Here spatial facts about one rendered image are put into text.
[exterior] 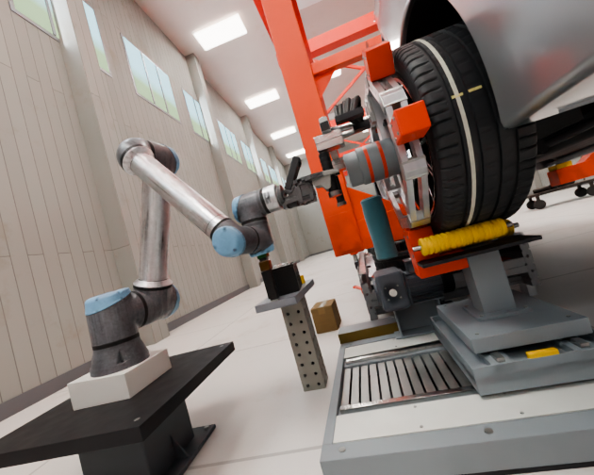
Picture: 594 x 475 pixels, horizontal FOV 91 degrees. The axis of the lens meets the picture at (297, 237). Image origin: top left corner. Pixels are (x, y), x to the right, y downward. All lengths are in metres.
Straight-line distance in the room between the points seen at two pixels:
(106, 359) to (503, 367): 1.23
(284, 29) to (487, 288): 1.61
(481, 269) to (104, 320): 1.30
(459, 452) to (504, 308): 0.50
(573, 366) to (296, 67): 1.67
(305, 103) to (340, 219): 0.66
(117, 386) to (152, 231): 0.55
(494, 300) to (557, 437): 0.41
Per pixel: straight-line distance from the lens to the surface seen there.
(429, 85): 0.91
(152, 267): 1.32
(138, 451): 1.25
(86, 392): 1.31
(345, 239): 1.55
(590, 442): 0.98
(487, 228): 1.05
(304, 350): 1.38
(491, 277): 1.17
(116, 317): 1.24
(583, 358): 1.09
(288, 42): 1.91
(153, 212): 1.29
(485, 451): 0.92
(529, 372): 1.05
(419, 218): 1.01
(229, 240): 0.85
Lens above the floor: 0.61
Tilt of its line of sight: 3 degrees up
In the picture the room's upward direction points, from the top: 16 degrees counter-clockwise
